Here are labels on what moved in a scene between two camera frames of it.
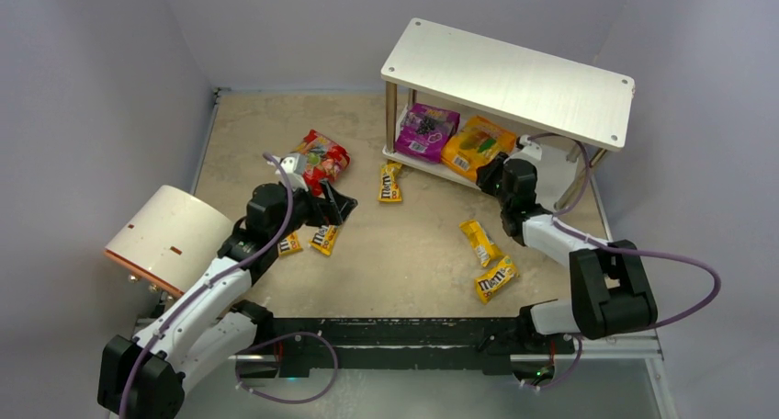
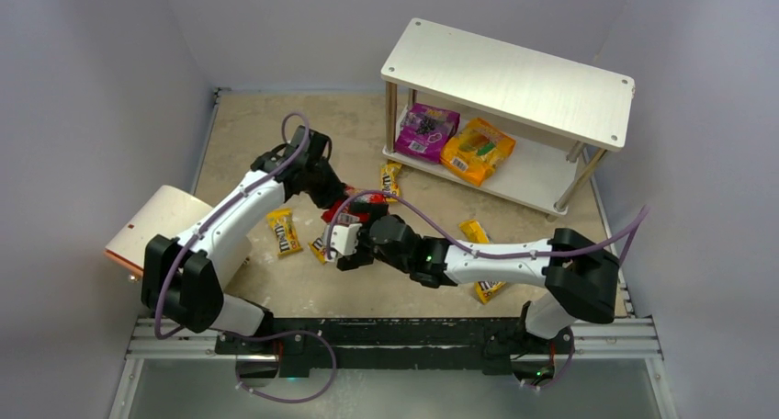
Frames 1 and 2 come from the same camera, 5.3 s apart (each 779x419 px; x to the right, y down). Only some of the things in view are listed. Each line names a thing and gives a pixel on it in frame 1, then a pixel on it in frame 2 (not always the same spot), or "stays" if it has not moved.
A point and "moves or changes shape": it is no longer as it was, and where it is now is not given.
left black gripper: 320,203 -> 340,200
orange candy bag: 470,148 stays
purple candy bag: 424,130 stays
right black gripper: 491,171 -> 363,245
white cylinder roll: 170,236 stays
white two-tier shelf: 563,113 stays
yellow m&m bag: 389,188 stays
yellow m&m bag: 502,276 stays
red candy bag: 326,160 moves or changes shape
